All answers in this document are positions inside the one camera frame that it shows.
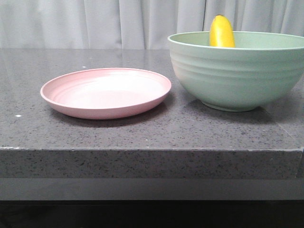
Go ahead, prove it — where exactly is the yellow banana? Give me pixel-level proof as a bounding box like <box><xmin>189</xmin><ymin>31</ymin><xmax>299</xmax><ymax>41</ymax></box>
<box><xmin>209</xmin><ymin>15</ymin><xmax>235</xmax><ymax>48</ymax></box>

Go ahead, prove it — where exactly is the pink plate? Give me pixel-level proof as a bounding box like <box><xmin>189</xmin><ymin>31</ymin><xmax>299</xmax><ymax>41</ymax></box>
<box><xmin>40</xmin><ymin>68</ymin><xmax>171</xmax><ymax>120</ymax></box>

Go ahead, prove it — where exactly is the green ribbed bowl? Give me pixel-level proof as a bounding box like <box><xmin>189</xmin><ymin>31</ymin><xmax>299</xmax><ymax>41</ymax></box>
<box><xmin>168</xmin><ymin>31</ymin><xmax>304</xmax><ymax>112</ymax></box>

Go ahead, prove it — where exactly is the white curtain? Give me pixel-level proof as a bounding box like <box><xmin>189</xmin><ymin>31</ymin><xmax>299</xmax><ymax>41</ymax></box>
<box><xmin>0</xmin><ymin>0</ymin><xmax>304</xmax><ymax>49</ymax></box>

